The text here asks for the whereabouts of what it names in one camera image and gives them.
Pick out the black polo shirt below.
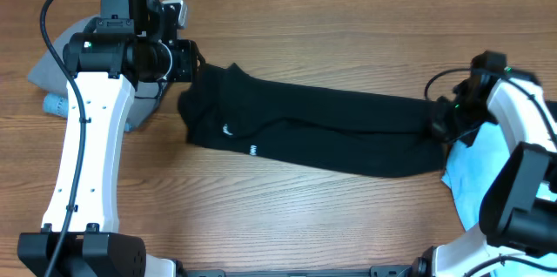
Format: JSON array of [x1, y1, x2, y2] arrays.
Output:
[[178, 64, 445, 178]]

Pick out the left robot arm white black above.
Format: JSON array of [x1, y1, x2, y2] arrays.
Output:
[[17, 0, 204, 276]]

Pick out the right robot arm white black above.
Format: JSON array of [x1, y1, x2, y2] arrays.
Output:
[[403, 51, 556, 276]]

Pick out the light blue shirt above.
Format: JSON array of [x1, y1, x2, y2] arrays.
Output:
[[441, 123, 556, 277]]

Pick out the dark navy garment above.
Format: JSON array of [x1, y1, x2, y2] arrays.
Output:
[[546, 101, 557, 123]]

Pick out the grey folded trousers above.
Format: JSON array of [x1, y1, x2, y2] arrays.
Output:
[[27, 15, 169, 132]]

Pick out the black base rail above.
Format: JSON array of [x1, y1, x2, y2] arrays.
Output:
[[177, 265, 413, 277]]

